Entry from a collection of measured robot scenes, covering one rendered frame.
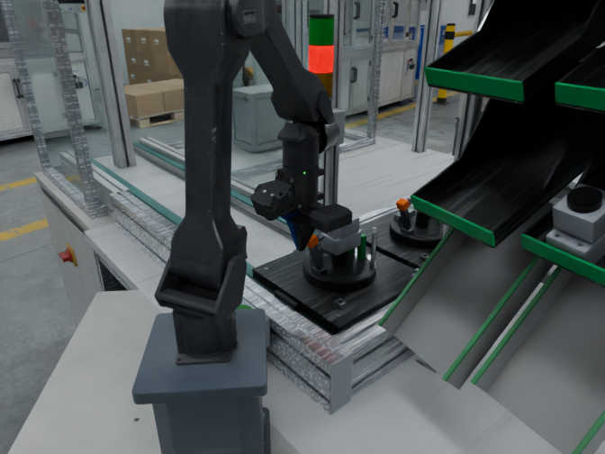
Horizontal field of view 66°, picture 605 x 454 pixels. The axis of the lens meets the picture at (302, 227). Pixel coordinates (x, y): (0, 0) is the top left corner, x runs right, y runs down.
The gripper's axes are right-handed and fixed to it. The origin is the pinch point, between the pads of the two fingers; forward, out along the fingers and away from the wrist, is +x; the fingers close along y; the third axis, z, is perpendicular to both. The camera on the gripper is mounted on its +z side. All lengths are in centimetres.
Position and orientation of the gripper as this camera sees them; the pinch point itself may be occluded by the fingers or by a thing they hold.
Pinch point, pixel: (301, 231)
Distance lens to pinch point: 79.3
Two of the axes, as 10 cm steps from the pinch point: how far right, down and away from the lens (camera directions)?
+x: 0.0, 9.0, 4.3
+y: 6.5, 3.3, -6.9
